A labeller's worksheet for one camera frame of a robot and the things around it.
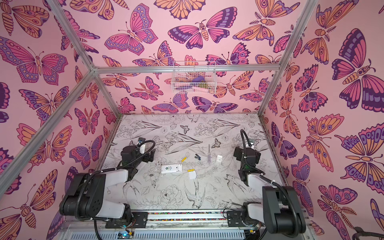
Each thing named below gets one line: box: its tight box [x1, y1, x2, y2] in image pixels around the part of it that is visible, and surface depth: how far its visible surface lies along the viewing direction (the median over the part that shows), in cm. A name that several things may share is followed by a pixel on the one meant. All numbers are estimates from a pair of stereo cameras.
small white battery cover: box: [216, 155, 223, 164], surface depth 97 cm
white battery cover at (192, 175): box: [188, 170, 197, 180], surface depth 91 cm
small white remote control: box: [161, 163, 183, 174], surface depth 92 cm
